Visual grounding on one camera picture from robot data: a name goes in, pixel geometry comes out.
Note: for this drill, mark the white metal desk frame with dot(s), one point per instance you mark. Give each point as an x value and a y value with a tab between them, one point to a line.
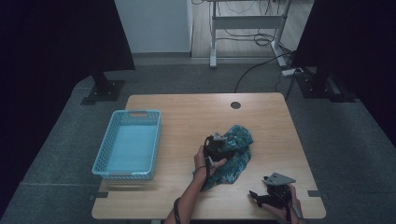
249	22

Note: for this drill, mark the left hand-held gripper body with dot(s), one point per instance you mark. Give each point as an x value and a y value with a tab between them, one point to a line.
218	149

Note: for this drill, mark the black stand base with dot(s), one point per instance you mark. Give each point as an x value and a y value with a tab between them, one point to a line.
317	87
104	90

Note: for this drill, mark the person's right hand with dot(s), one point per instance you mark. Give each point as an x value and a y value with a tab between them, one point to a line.
294	211

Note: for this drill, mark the person's left hand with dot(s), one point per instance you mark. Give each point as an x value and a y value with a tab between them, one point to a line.
200	165

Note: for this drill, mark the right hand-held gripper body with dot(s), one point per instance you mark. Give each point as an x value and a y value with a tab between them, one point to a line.
277	196

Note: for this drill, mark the white power strip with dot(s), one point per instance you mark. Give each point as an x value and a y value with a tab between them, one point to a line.
289	72

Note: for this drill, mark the black curtain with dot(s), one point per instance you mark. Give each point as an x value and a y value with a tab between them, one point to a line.
62	37
355	37

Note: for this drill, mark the round dark table grommet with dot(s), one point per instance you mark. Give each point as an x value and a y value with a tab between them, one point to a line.
235	105

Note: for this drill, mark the light blue plastic basket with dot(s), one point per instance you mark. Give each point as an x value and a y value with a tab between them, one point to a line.
134	149

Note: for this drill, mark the teal floral shirt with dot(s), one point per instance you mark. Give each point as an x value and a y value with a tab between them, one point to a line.
239	143

